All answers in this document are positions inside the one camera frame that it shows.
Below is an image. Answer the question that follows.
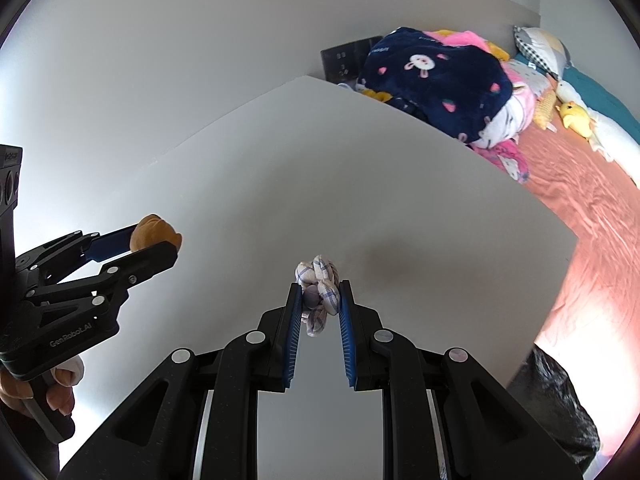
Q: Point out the navy bunny print blanket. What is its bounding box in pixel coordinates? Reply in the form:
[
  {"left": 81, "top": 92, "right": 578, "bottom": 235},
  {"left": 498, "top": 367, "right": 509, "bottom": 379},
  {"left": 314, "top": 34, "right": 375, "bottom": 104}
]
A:
[{"left": 357, "top": 27, "right": 516, "bottom": 146}]

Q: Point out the black bag lined trash bin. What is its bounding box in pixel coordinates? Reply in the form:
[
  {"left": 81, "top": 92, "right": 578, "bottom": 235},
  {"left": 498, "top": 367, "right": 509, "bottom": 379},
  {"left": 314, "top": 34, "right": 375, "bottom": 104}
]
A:
[{"left": 505, "top": 342, "right": 601, "bottom": 476}]

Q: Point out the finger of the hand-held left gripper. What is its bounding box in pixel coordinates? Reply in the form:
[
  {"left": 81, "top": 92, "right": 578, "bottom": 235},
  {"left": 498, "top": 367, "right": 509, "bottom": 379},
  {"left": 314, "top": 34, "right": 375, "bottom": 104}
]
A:
[
  {"left": 15, "top": 224, "right": 140, "bottom": 275},
  {"left": 22, "top": 241, "right": 179, "bottom": 312}
]

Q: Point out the light printed bolster pillow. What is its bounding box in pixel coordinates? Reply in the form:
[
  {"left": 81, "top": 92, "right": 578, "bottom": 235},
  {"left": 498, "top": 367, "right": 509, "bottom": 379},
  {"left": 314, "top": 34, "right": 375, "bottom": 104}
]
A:
[{"left": 505, "top": 57, "right": 549, "bottom": 99}]

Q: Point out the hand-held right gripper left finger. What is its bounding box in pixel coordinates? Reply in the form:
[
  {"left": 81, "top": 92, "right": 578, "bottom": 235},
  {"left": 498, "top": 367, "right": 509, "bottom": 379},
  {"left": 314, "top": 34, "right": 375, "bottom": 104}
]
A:
[{"left": 59, "top": 282, "right": 306, "bottom": 480}]

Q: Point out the person's left hand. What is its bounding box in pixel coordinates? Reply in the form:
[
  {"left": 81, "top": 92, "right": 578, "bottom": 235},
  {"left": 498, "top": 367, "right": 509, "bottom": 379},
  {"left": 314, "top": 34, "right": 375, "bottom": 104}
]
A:
[{"left": 0, "top": 354, "right": 86, "bottom": 417}]

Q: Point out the pink fluffy blanket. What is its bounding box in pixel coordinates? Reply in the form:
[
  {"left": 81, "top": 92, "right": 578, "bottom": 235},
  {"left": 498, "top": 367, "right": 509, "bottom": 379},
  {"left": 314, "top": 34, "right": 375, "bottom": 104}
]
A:
[{"left": 425, "top": 29, "right": 495, "bottom": 54}]

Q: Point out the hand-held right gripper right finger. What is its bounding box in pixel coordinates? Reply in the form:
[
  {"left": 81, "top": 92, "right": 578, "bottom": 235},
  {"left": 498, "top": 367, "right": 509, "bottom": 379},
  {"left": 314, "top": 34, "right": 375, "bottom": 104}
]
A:
[{"left": 337, "top": 280, "right": 586, "bottom": 480}]

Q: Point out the patchwork checked pillow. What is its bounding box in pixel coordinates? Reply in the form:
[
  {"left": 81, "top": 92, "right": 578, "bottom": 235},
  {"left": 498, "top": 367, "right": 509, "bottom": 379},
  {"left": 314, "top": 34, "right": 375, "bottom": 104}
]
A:
[{"left": 513, "top": 25, "right": 574, "bottom": 81}]

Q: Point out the black wall outlet panel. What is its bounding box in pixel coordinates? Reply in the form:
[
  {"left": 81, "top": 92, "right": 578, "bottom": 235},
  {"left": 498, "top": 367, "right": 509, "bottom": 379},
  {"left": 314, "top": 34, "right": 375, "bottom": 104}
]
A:
[{"left": 321, "top": 36, "right": 385, "bottom": 84}]

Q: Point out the white goose plush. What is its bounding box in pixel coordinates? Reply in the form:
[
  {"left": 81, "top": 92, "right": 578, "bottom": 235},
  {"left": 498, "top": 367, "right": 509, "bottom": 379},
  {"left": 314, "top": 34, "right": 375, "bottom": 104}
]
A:
[{"left": 555, "top": 80, "right": 640, "bottom": 189}]

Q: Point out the brown ball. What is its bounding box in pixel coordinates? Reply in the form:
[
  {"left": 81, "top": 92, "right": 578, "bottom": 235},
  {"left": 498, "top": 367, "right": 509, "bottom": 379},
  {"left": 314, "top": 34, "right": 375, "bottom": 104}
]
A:
[{"left": 131, "top": 214, "right": 182, "bottom": 254}]

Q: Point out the pink cat print blanket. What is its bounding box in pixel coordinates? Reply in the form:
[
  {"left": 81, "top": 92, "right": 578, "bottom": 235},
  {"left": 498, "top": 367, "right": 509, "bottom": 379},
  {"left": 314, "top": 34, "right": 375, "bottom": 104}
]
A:
[{"left": 472, "top": 140, "right": 530, "bottom": 184}]

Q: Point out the yellow corn plush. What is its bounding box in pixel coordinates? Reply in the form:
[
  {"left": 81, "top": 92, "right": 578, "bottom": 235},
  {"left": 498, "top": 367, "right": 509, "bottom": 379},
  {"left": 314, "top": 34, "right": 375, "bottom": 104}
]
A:
[{"left": 532, "top": 87, "right": 559, "bottom": 134}]

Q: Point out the bed with pink sheet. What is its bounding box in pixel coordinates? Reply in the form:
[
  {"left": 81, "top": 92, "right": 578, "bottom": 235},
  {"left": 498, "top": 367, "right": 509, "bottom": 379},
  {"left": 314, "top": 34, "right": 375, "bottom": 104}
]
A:
[{"left": 520, "top": 72, "right": 640, "bottom": 461}]

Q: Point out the white printed blanket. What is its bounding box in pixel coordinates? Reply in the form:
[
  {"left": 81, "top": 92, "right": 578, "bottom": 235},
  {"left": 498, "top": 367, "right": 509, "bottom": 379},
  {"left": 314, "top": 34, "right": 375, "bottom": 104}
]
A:
[{"left": 470, "top": 60, "right": 539, "bottom": 149}]

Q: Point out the white bedside cabinet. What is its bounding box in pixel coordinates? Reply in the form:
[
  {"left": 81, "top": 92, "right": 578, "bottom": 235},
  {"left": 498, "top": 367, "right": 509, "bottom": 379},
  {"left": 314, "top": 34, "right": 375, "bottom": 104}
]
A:
[{"left": 0, "top": 75, "right": 581, "bottom": 480}]

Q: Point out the teal pillow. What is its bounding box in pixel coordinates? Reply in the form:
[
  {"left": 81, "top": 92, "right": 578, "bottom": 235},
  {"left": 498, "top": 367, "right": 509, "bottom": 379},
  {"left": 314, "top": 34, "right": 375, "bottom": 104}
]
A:
[{"left": 562, "top": 65, "right": 640, "bottom": 127}]

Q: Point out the yellow duck plush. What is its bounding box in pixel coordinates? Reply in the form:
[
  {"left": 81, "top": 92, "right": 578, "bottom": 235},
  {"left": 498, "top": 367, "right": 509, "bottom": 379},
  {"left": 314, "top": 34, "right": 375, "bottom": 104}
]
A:
[{"left": 557, "top": 101, "right": 594, "bottom": 139}]

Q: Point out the white checked cloth wad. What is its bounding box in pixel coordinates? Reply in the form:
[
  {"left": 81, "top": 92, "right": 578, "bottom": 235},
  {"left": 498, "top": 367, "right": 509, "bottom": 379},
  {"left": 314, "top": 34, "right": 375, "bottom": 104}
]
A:
[{"left": 294, "top": 255, "right": 343, "bottom": 337}]

